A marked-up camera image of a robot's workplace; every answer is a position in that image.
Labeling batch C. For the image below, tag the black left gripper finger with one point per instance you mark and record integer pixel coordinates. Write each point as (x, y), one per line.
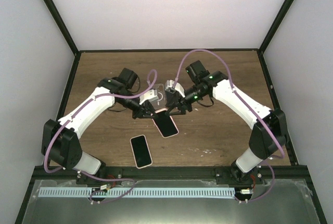
(149, 109)
(146, 116)

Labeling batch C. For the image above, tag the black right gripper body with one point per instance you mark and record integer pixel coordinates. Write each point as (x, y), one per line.
(188, 106)

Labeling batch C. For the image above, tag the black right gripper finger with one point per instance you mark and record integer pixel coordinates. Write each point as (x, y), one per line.
(173, 113)
(174, 107)

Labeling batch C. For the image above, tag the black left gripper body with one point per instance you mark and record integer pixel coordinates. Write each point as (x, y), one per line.
(137, 112)

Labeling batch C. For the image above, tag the phone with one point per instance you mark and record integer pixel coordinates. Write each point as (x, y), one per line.
(165, 124)
(141, 152)

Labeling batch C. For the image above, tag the clear phone case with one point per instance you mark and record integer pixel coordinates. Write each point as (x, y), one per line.
(160, 102)

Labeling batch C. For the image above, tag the dark teal smartphone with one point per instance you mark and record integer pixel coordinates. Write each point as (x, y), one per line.
(170, 98)

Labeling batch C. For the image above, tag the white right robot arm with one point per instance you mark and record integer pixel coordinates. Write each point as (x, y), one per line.
(269, 127)

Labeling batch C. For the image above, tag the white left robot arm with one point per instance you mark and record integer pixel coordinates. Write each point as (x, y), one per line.
(61, 139)

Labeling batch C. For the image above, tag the phone in light pink case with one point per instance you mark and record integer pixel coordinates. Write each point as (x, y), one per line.
(141, 152)

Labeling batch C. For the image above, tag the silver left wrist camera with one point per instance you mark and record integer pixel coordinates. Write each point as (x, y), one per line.
(151, 95)

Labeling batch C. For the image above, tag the light blue slotted cable duct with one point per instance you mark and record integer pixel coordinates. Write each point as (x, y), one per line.
(140, 192)

